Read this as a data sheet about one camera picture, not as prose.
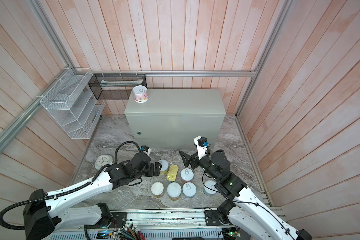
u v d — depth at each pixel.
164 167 0.85
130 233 0.60
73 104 0.76
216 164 0.50
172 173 0.86
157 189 0.76
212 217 0.74
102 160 0.93
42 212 0.39
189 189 0.78
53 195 0.42
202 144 0.57
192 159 0.60
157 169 0.70
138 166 0.58
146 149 0.70
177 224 0.73
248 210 0.48
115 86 1.05
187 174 0.84
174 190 0.76
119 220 0.73
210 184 0.80
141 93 0.75
